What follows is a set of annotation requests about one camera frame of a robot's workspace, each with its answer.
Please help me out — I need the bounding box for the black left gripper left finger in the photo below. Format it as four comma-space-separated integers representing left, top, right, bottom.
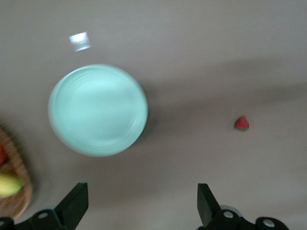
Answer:
0, 182, 89, 230

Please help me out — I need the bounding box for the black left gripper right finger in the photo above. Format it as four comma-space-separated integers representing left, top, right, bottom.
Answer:
197, 183, 288, 230

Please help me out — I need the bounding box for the red strawberry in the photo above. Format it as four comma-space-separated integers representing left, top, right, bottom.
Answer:
234, 115, 250, 132

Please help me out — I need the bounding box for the pale green round plate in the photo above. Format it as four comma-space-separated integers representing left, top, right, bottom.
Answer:
47, 63, 149, 158

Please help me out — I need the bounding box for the brown wicker basket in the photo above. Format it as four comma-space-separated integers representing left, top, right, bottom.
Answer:
0, 124, 33, 221

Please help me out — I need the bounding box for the yellow banana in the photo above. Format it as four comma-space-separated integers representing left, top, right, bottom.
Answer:
0, 172, 24, 198

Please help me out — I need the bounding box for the red apple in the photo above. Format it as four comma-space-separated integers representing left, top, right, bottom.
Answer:
0, 145, 7, 166

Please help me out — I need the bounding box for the brown table cover sheet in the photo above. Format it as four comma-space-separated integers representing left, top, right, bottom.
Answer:
0, 0, 307, 230

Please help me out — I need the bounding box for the small clear tape patch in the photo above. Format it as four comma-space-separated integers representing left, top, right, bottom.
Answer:
69, 32, 91, 52

